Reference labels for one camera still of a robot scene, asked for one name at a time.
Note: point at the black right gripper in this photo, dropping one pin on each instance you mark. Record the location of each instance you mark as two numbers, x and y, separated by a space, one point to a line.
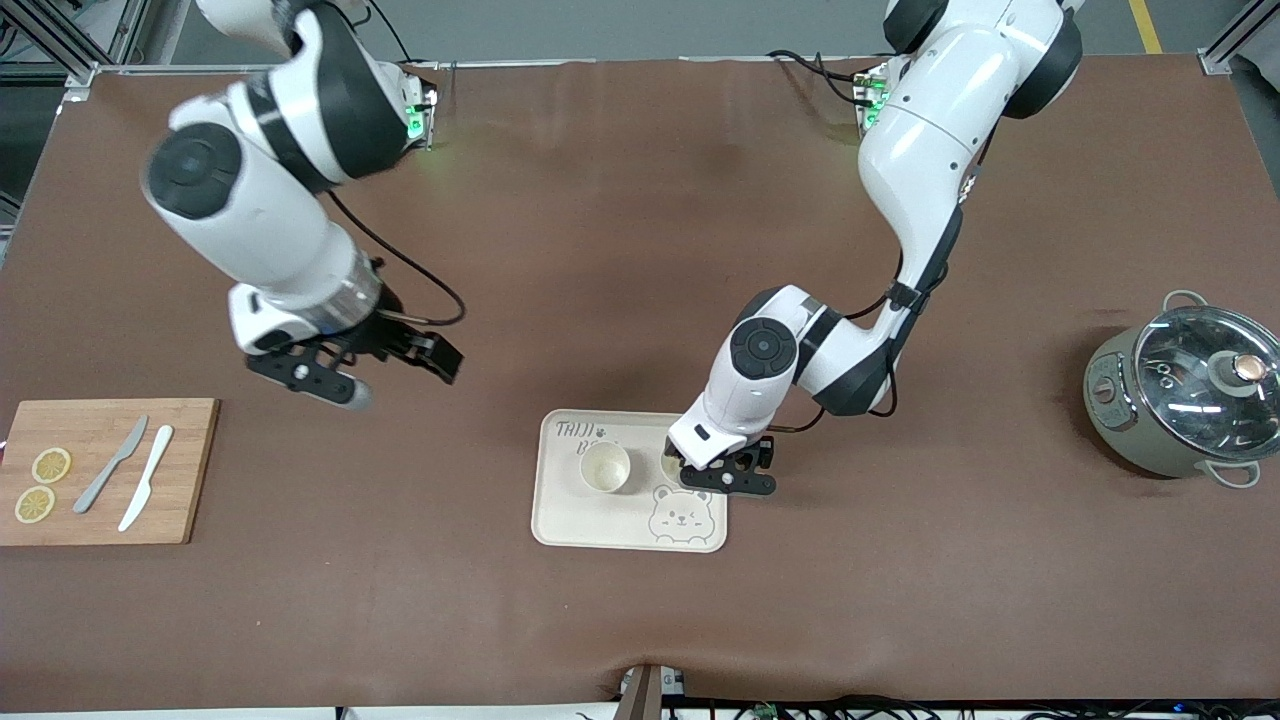
383 336

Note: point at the white plastic knife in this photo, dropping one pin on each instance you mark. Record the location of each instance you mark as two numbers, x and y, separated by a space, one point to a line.
147 480

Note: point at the white IKEA cup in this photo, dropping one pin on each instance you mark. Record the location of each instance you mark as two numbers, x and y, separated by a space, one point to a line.
668 465
605 468

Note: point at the grey plastic knife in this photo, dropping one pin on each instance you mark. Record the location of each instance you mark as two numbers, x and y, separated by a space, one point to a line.
110 467

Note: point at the glass pot lid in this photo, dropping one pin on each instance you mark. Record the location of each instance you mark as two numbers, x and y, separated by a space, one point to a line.
1190 390

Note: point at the yellow lemon slice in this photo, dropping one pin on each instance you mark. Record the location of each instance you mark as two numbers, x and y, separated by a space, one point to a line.
35 505
51 465

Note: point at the cream tray with bear print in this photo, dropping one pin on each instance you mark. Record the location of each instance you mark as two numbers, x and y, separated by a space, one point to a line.
600 520

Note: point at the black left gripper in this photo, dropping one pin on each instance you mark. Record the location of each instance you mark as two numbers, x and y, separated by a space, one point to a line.
765 457

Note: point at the aluminium frame post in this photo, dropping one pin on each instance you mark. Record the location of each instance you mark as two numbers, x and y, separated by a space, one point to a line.
1235 40
90 45

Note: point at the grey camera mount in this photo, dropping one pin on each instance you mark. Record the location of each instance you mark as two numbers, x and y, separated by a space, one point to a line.
642 695

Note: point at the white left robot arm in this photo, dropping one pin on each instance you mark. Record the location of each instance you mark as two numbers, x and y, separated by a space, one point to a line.
930 150

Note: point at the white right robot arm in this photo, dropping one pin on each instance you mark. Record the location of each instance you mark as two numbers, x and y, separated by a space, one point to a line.
260 230

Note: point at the wooden cutting board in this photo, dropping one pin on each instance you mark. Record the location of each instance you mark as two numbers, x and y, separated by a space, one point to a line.
180 480

